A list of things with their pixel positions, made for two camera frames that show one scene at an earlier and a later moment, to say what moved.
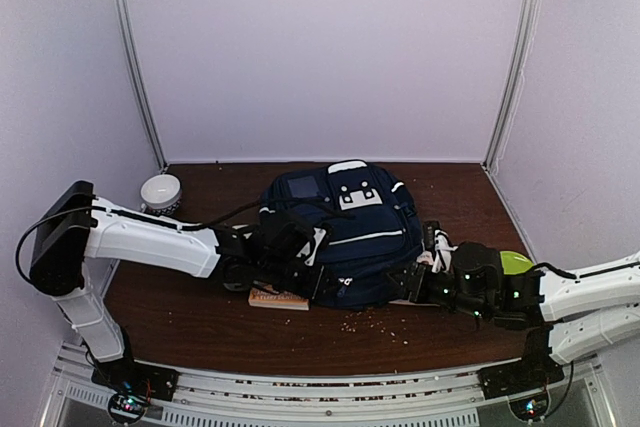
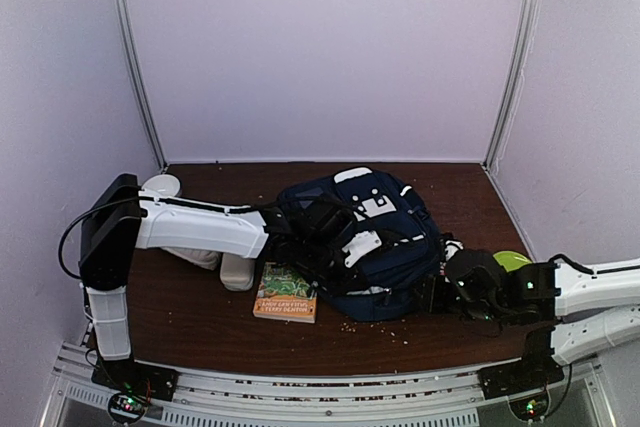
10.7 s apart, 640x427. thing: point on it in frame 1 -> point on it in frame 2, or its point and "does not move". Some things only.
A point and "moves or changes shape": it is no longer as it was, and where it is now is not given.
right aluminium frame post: (522, 53) does not move
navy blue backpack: (373, 222) moves or changes shape
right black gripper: (412, 284) does not move
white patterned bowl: (160, 194) does not move
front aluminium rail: (412, 399) does not move
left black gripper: (319, 283) -> (342, 285)
